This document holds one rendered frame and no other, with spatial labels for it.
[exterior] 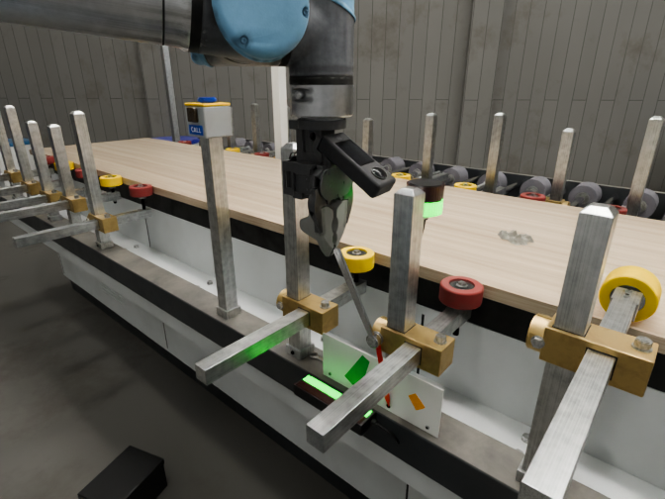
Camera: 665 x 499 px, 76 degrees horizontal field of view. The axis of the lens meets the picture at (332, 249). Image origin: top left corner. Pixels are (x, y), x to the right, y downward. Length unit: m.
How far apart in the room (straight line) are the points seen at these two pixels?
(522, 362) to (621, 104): 4.74
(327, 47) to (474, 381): 0.72
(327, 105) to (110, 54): 5.12
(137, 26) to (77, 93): 5.47
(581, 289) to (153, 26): 0.53
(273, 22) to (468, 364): 0.77
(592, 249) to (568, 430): 0.21
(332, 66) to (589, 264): 0.40
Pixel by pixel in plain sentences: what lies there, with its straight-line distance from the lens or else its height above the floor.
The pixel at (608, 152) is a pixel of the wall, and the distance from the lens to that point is 5.54.
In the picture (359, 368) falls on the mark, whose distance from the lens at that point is 0.83.
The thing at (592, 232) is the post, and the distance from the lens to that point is 0.57.
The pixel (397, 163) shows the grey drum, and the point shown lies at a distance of 2.47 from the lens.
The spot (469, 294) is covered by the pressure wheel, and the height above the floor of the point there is 0.91.
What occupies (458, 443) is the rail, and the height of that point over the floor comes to 0.70.
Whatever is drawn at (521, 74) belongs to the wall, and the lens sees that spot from 5.10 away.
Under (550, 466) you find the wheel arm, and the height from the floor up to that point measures 0.96.
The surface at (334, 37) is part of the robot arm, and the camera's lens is 0.61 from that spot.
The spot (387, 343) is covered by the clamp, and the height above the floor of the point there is 0.84.
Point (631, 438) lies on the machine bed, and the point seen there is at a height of 0.69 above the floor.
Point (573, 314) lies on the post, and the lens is 0.61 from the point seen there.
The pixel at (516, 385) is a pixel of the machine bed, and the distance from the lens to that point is 0.96.
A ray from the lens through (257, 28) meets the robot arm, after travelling 0.43.
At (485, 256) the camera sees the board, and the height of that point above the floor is 0.90.
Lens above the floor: 1.26
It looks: 22 degrees down
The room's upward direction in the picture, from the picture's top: straight up
